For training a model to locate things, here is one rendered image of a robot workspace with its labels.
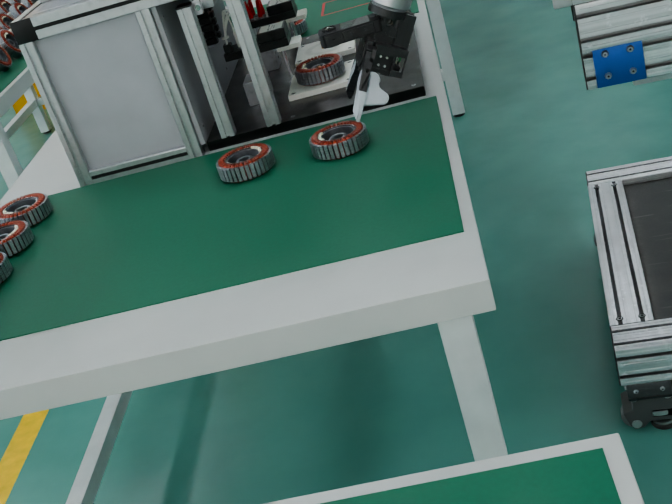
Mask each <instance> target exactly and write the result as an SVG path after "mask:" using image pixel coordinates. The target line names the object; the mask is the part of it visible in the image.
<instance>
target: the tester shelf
mask: <svg viewBox="0 0 672 504"><path fill-rule="evenodd" d="M173 1H177V0H50V1H47V2H44V3H40V2H39V0H38V1H37V2H36V3H35V4H33V5H32V6H31V7H30V8H28V9H27V10H26V11H25V12H23V13H22V14H21V15H20V16H19V17H17V18H16V19H15V20H14V21H12V22H11V23H9V25H10V28H11V30H12V32H13V34H14V37H15V39H16V41H17V43H18V45H22V44H26V43H29V42H33V41H36V40H39V39H43V38H46V37H50V36H53V35H57V34H60V33H64V32H67V31H71V30H74V29H78V28H81V27H85V26H89V25H92V24H96V23H99V22H103V21H106V20H110V19H113V18H117V17H120V16H124V15H127V14H131V13H134V12H138V11H141V10H145V9H148V8H152V7H155V6H159V5H163V4H166V3H170V2H173Z"/></svg>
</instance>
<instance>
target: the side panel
mask: <svg viewBox="0 0 672 504"><path fill-rule="evenodd" d="M19 48H20V50H21V52H22V54H23V57H24V59H25V61H26V63H27V66H28V68H29V70H30V73H31V75H32V77H33V79H34V82H35V84H36V86H37V89H38V91H39V93H40V95H41V98H42V100H43V102H44V104H45V107H46V109H47V111H48V114H49V116H50V118H51V120H52V123H53V125H54V127H55V130H56V132H57V134H58V136H59V139H60V141H61V143H62V146H63V148H64V150H65V152H66V155H67V157H68V159H69V161H70V164H71V166H72V168H73V171H74V173H75V175H76V177H77V180H78V182H79V184H80V187H83V186H86V185H91V184H95V183H99V182H103V181H107V180H110V179H114V178H118V177H122V176H126V175H130V174H134V173H138V172H141V171H145V170H149V169H153V168H157V167H161V166H165V165H169V164H173V163H176V162H180V161H184V160H188V159H192V158H195V157H200V156H204V153H205V149H204V146H203V145H201V143H200V141H199V138H198V135H197V132H196V130H195V127H194V124H193V122H192V119H191V116H190V113H189V111H188V108H187V105H186V103H185V100H184V97H183V94H182V92H181V89H180V86H179V84H178V81H177V78H176V75H175V73H174V70H173V67H172V65H171V62H170V59H169V56H168V54H167V51H166V48H165V46H164V43H163V40H162V37H161V35H160V32H159V29H158V27H157V24H156V21H155V18H154V16H153V13H152V10H151V8H148V9H145V10H141V11H138V12H134V13H131V14H127V15H124V16H120V17H117V18H113V19H110V20H106V21H103V22H99V23H96V24H92V25H89V26H85V27H81V28H78V29H74V30H71V31H67V32H64V33H60V34H57V35H53V36H50V37H46V38H43V39H39V40H36V41H33V42H29V43H26V44H22V45H19Z"/></svg>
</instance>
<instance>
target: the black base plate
mask: <svg viewBox="0 0 672 504"><path fill-rule="evenodd" d="M317 41H320V39H319V35H318V34H314V35H310V36H307V37H303V38H302V41H301V46H302V45H306V44H309V43H313V42H317ZM408 50H409V54H408V57H407V61H406V64H405V68H404V71H403V75H402V78H401V79H400V78H396V77H391V76H390V77H389V76H384V75H380V74H379V73H377V72H376V73H377V74H378V75H379V77H380V78H381V81H380V83H379V87H380V88H381V89H382V90H383V91H385V92H386V93H387V94H388V96H389V100H388V102H387V103H386V104H385V105H373V106H364V108H363V112H364V111H368V110H372V109H376V108H379V107H383V106H387V105H391V104H395V103H399V102H403V101H407V100H410V99H414V98H418V97H422V96H426V92H425V86H424V81H423V75H422V69H421V64H420V58H419V53H418V47H417V41H416V36H415V30H414V28H413V32H412V36H411V39H410V43H409V46H408ZM296 51H297V49H296V48H292V49H289V50H285V52H286V55H287V58H288V61H289V64H290V68H291V71H292V74H293V75H295V73H294V69H295V68H296V66H295V61H296V56H297V53H296ZM279 53H280V56H281V59H282V60H281V64H280V68H279V69H276V70H272V71H268V74H269V77H270V80H271V83H272V86H273V89H274V92H273V93H274V97H275V100H276V103H277V106H278V109H279V112H280V115H281V118H282V120H281V124H277V125H276V124H273V125H272V126H270V127H267V125H266V122H265V119H264V116H263V113H262V110H261V107H260V104H258V105H255V106H250V105H249V102H248V99H247V96H246V93H245V90H244V87H243V83H244V80H245V77H246V74H249V71H248V68H247V65H246V62H245V59H244V58H240V59H238V62H237V65H236V67H235V70H234V72H233V75H232V77H231V80H230V83H229V85H228V88H227V90H226V93H225V98H226V101H227V104H228V107H229V110H230V113H231V116H232V118H233V121H234V124H235V127H236V130H237V131H236V132H235V133H236V134H235V136H231V137H230V136H227V138H223V139H222V138H221V135H220V133H219V130H218V127H217V124H216V121H215V122H214V124H213V127H212V129H211V132H210V134H209V137H208V140H207V145H208V148H209V151H213V150H217V149H220V148H224V147H228V146H232V145H236V144H240V143H244V142H248V141H251V140H255V139H259V138H263V137H267V136H271V135H275V134H279V133H282V132H286V131H290V130H294V129H298V128H302V127H306V126H310V125H314V124H317V123H321V122H325V121H329V120H333V119H337V118H341V117H345V116H348V115H352V114H354V113H353V107H354V101H355V95H356V90H357V85H356V88H355V91H354V94H353V96H352V98H351V99H349V98H348V95H347V92H346V88H347V87H343V88H339V89H336V90H332V91H328V92H324V93H320V94H317V95H313V96H309V97H305V98H301V99H298V100H294V101H289V99H288V95H289V90H290V85H291V84H290V81H291V79H290V76H289V73H288V70H287V66H286V63H285V60H284V57H283V54H282V51H281V52H279ZM355 55H356V53H352V54H348V55H344V56H342V58H343V62H346V61H350V60H353V59H354V58H355Z"/></svg>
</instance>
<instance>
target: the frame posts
mask: <svg viewBox="0 0 672 504"><path fill-rule="evenodd" d="M225 2H226V5H227V8H228V11H229V14H230V17H231V20H232V23H233V26H234V29H235V32H236V35H237V38H238V41H239V44H240V47H241V50H242V53H243V56H244V59H245V62H246V65H247V68H248V71H249V74H250V77H251V80H252V83H253V86H254V89H255V92H256V95H257V98H258V101H259V104H260V107H261V110H262V113H263V116H264V119H265V122H266V125H267V127H270V126H272V125H273V124H276V125H277V124H281V120H282V118H281V115H280V112H279V109H278V106H277V103H276V100H275V97H274V93H273V90H272V87H271V84H270V81H269V78H268V75H267V72H266V69H265V66H264V62H263V59H262V56H261V53H260V50H259V47H258V44H257V41H256V38H257V36H256V35H257V33H256V30H255V28H254V29H253V28H252V25H251V22H250V19H249V16H248V13H247V10H246V7H245V4H244V1H243V0H225ZM175 10H176V12H177V15H178V18H179V20H180V23H181V26H182V29H183V32H184V34H185V37H186V40H187V43H188V46H189V48H190V51H191V54H192V57H193V60H194V62H195V65H196V68H197V71H198V74H199V76H200V79H201V82H202V85H203V88H204V90H205V93H206V96H207V99H208V102H209V104H210V107H211V110H212V113H213V116H214V118H215V121H216V124H217V127H218V130H219V133H220V135H221V138H222V139H223V138H227V136H230V137H231V136H235V134H236V133H235V132H236V131H237V130H236V127H235V124H234V121H233V118H232V116H231V113H230V110H229V107H228V104H227V101H226V98H225V95H224V93H223V90H222V87H221V84H220V81H219V78H218V75H217V72H216V70H215V67H214V64H213V61H212V58H211V55H210V52H209V49H208V47H207V44H206V41H205V38H204V35H203V32H202V29H201V26H200V24H199V21H198V18H197V16H196V15H195V12H194V9H193V6H192V3H191V2H187V3H184V4H180V5H178V6H177V7H176V9H175Z"/></svg>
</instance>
